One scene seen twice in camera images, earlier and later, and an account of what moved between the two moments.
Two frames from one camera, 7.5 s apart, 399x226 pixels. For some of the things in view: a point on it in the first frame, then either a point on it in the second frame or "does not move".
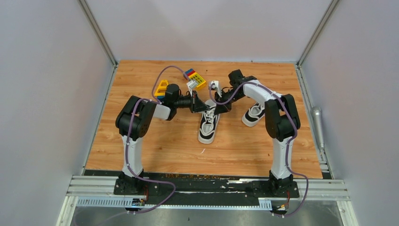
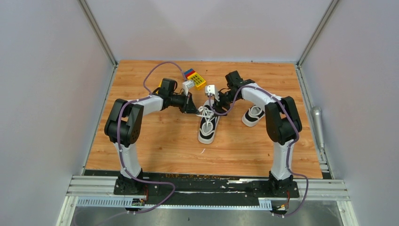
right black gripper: x=223 y=108 does not move
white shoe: x=209 y=123 does not move
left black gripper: x=195 y=105 to x=188 y=106
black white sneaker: x=253 y=115 does not move
